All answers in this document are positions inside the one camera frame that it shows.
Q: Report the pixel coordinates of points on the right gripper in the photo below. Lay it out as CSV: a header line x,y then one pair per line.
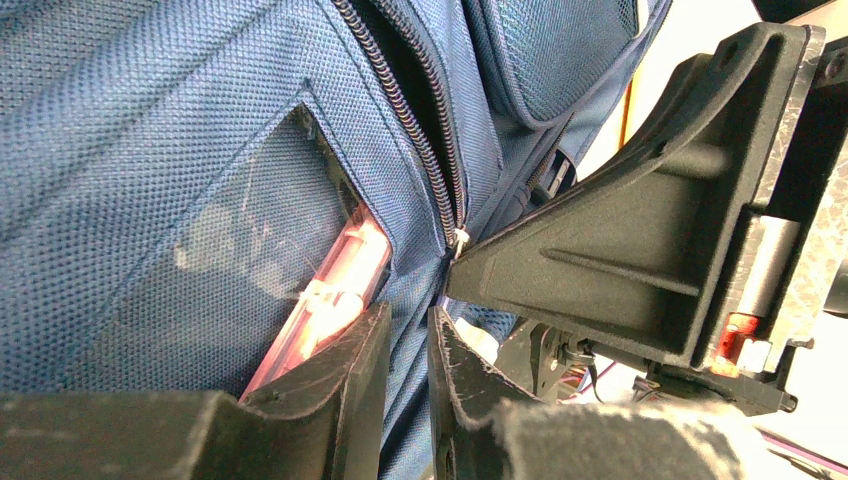
x,y
703,250

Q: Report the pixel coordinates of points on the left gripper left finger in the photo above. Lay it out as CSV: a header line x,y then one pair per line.
x,y
322,420

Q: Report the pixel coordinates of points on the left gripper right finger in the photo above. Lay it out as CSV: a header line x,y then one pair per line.
x,y
484,426

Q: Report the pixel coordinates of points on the pink eraser stick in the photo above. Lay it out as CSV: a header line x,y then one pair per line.
x,y
333,299

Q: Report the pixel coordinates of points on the navy blue student backpack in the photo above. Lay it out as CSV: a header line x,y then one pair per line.
x,y
174,173

